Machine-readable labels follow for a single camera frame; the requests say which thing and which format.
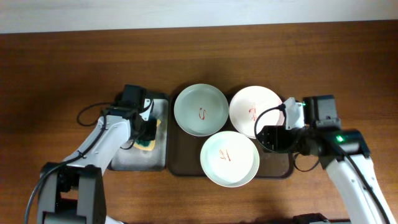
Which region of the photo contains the green yellow sponge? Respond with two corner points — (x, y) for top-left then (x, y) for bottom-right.
(133, 119), (162, 151)

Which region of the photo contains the white plate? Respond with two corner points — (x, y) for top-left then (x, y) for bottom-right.
(200, 131), (260, 188)

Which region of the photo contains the pale green plate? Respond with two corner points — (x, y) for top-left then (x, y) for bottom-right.
(174, 83), (229, 137)

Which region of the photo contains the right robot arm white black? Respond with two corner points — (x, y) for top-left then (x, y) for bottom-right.
(254, 95), (396, 223)

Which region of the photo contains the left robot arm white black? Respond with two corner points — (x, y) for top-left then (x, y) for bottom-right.
(31, 85), (154, 223)

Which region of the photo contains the small grey soapy tray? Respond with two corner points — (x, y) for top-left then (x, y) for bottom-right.
(108, 92), (169, 171)

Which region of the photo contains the large brown tray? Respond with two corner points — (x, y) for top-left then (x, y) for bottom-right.
(166, 110), (294, 179)

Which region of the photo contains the pink plate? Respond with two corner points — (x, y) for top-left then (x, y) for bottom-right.
(229, 86), (282, 139)

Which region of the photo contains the dark object at bottom edge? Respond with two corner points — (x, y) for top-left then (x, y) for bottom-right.
(292, 213), (330, 224)

